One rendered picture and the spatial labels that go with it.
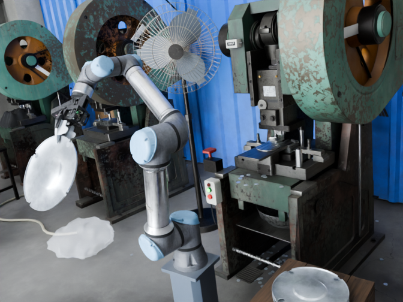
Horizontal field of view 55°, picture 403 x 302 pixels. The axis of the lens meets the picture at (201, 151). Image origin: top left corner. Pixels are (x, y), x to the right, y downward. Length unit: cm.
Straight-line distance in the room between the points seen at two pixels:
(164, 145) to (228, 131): 260
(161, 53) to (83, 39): 55
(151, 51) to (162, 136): 131
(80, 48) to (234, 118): 165
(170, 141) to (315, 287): 81
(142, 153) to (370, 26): 103
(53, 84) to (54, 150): 308
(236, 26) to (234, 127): 190
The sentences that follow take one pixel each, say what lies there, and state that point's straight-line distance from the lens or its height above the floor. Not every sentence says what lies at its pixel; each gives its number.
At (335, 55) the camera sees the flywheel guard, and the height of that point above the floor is 125.
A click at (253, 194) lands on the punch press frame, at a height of 55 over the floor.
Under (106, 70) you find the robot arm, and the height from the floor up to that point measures 129.
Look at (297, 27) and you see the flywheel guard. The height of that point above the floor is 136.
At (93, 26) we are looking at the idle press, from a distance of 288.
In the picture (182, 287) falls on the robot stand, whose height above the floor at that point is 38.
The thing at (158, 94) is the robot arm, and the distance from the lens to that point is 151.
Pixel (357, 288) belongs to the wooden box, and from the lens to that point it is 173.
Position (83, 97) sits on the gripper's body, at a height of 120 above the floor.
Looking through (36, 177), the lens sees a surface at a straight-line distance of 162.
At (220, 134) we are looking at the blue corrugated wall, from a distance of 395.
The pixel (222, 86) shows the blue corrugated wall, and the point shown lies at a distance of 384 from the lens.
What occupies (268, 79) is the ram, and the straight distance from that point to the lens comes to 199.
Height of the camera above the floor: 137
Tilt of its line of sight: 17 degrees down
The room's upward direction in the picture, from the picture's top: 7 degrees counter-clockwise
